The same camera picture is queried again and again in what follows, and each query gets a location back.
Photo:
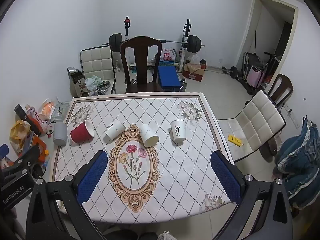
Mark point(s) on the white speckled paper cup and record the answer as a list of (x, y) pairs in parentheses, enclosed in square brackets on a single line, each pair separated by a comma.
[(148, 135)]

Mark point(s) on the black dumbbell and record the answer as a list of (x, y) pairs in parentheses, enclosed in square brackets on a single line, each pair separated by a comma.
[(183, 85)]

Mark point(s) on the pale green cloth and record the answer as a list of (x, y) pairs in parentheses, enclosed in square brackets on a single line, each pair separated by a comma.
[(92, 82)]

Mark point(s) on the blue weight bench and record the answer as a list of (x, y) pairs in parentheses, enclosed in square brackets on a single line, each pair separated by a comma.
[(168, 77)]

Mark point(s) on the white barbell rack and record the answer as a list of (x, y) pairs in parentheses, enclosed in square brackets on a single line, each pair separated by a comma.
[(186, 42)]

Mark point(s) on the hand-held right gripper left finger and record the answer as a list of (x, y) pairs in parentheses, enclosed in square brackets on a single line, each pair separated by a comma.
[(92, 177)]

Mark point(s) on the orange plastic bag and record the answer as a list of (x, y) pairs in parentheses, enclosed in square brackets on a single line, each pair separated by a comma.
[(47, 110)]

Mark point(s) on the dark wooden chair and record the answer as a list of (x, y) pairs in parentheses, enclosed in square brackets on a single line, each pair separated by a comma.
[(283, 86), (141, 55)]

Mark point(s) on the black red tool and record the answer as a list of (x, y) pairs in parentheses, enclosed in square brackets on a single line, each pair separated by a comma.
[(27, 120)]

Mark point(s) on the red paper cup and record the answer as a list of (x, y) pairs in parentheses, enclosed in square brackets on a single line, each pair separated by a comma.
[(80, 133)]

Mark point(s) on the brown cardboard box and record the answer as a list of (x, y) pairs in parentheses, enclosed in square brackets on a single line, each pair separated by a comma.
[(193, 73)]

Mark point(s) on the yellow flat packet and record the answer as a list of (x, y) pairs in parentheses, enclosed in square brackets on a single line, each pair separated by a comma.
[(235, 140)]

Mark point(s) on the white mesh bundle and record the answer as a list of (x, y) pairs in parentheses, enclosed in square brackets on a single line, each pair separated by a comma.
[(165, 236)]

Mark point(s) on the orange plastic box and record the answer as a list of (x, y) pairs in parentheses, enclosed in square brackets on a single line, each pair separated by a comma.
[(37, 145)]

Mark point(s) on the white padded chair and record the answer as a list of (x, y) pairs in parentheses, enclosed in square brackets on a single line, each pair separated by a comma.
[(96, 61), (260, 120)]

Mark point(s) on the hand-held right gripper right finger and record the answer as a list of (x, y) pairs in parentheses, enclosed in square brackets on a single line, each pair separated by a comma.
[(226, 177)]

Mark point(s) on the clear plastic container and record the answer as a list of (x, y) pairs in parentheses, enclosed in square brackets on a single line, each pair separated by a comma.
[(61, 110)]

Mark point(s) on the white door frame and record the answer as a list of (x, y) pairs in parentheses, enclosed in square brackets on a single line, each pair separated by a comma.
[(251, 30)]

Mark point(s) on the black folded cart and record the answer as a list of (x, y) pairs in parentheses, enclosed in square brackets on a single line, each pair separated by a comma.
[(251, 59)]

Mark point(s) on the small black barbell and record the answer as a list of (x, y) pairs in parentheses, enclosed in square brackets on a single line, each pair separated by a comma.
[(233, 70)]

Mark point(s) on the pink suitcase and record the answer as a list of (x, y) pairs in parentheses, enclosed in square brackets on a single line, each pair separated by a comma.
[(255, 78)]

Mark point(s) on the white cup black brush print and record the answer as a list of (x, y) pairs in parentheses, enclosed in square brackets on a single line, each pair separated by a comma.
[(178, 131), (114, 130)]

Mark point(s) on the metal bowl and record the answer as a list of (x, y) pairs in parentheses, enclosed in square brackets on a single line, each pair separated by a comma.
[(103, 86)]

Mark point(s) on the blue quilted bedding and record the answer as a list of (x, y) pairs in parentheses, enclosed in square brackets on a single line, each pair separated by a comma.
[(300, 160)]

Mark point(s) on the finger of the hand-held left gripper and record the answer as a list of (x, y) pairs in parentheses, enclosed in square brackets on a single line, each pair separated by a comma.
[(28, 156), (3, 151)]

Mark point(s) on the yellow plastic bag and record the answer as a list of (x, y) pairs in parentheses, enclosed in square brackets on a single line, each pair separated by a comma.
[(18, 135)]

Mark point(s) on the grey cup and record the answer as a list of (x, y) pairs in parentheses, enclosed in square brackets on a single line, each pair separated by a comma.
[(60, 133)]

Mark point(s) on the floral printed tablecloth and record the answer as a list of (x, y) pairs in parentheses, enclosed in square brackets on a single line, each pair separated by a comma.
[(180, 160)]

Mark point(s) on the red white plastic bag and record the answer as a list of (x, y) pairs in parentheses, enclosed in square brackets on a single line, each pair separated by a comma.
[(168, 54)]

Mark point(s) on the brown printed paper bag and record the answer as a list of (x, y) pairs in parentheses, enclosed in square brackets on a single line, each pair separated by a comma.
[(78, 82)]

